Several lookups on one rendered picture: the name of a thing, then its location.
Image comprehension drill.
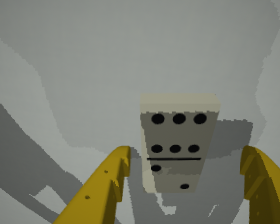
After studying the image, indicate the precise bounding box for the beige domino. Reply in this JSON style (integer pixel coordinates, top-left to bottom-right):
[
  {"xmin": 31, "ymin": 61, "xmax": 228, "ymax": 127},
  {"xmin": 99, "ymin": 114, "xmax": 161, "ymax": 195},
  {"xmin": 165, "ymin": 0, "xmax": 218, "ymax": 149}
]
[{"xmin": 140, "ymin": 93, "xmax": 221, "ymax": 193}]

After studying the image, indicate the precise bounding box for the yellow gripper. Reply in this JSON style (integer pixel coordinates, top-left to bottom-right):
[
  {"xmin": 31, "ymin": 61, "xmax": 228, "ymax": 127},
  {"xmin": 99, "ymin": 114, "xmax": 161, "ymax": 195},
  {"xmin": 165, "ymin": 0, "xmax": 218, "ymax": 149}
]
[{"xmin": 52, "ymin": 145, "xmax": 280, "ymax": 224}]

